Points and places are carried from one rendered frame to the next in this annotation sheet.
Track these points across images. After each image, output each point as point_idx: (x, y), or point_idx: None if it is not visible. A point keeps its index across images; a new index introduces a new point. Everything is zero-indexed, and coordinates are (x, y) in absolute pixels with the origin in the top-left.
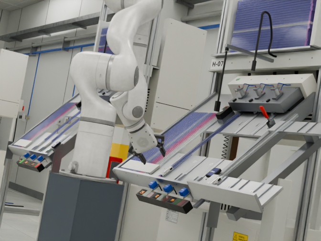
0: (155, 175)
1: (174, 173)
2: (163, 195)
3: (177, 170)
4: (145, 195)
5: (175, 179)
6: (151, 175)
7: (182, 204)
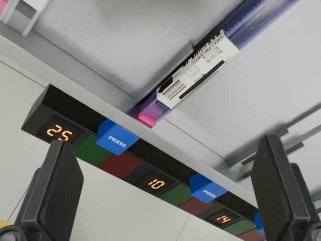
0: (97, 36)
1: (237, 93)
2: (186, 191)
3: (264, 71)
4: (92, 161)
5: (245, 157)
6: (101, 106)
7: (255, 240)
